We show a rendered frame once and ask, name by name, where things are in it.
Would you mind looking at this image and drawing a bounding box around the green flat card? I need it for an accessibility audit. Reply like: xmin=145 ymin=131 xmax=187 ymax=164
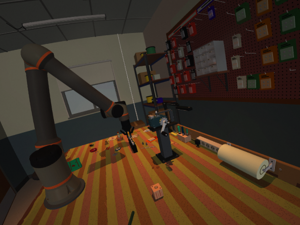
xmin=67 ymin=158 xmax=82 ymax=171

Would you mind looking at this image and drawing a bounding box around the green packet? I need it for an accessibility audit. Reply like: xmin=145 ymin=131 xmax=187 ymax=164
xmin=279 ymin=8 xmax=299 ymax=35
xmin=246 ymin=73 xmax=260 ymax=90
xmin=235 ymin=2 xmax=252 ymax=24
xmin=278 ymin=39 xmax=298 ymax=63

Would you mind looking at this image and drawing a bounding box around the white drawer cabinet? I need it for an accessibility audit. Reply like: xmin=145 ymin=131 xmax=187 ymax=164
xmin=193 ymin=40 xmax=228 ymax=77

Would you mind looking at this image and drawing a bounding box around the orange block with hole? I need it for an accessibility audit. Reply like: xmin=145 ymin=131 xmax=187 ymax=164
xmin=150 ymin=183 xmax=164 ymax=201

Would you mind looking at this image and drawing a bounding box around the white fishing rod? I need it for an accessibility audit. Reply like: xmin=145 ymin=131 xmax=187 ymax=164
xmin=117 ymin=33 xmax=139 ymax=122

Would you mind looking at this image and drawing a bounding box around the orange packet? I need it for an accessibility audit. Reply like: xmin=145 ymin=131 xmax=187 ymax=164
xmin=256 ymin=0 xmax=273 ymax=16
xmin=260 ymin=45 xmax=279 ymax=65
xmin=254 ymin=18 xmax=273 ymax=41
xmin=258 ymin=72 xmax=276 ymax=90

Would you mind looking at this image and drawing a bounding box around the white power strip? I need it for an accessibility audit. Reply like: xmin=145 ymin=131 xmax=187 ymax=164
xmin=196 ymin=136 xmax=222 ymax=153

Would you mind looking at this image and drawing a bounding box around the window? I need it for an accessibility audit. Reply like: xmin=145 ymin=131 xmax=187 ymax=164
xmin=61 ymin=80 xmax=121 ymax=117

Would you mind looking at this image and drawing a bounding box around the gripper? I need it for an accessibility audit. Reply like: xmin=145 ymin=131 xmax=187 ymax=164
xmin=118 ymin=115 xmax=135 ymax=142

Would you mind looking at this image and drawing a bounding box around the brown cardboard box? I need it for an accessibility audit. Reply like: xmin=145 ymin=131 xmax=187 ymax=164
xmin=137 ymin=71 xmax=155 ymax=85
xmin=134 ymin=52 xmax=147 ymax=64

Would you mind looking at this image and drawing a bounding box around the blue fishing reel body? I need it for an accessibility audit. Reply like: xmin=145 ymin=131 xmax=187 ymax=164
xmin=148 ymin=112 xmax=170 ymax=132

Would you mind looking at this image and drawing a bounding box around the blue packet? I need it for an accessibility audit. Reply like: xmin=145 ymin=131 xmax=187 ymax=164
xmin=207 ymin=5 xmax=216 ymax=20

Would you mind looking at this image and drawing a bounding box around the ceiling light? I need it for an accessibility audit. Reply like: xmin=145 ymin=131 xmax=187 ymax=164
xmin=21 ymin=14 xmax=107 ymax=30

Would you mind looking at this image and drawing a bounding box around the white packet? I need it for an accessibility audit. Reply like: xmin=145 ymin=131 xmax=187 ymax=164
xmin=230 ymin=55 xmax=241 ymax=70
xmin=231 ymin=33 xmax=242 ymax=49
xmin=236 ymin=75 xmax=247 ymax=90

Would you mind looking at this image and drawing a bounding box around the black oblong tool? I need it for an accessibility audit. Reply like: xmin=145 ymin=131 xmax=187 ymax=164
xmin=129 ymin=137 xmax=139 ymax=154

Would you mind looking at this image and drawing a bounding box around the beige screwdriver holder block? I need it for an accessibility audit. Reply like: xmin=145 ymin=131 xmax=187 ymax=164
xmin=177 ymin=133 xmax=192 ymax=143

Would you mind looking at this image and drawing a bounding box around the black reel stand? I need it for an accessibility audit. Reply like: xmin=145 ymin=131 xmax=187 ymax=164
xmin=155 ymin=128 xmax=180 ymax=164

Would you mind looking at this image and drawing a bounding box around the red pegboard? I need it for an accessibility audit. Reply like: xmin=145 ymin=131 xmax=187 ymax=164
xmin=166 ymin=0 xmax=300 ymax=104

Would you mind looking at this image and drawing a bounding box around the cream paper roll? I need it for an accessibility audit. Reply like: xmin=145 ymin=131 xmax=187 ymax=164
xmin=217 ymin=144 xmax=269 ymax=180

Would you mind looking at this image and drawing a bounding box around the black clamp frame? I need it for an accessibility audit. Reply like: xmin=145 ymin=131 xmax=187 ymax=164
xmin=166 ymin=108 xmax=179 ymax=129

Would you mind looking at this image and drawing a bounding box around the dark metal shelf unit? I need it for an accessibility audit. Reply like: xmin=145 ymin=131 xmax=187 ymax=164
xmin=133 ymin=52 xmax=180 ymax=129

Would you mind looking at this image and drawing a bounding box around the dark green rod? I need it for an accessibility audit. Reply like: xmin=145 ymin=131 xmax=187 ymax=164
xmin=127 ymin=210 xmax=136 ymax=225

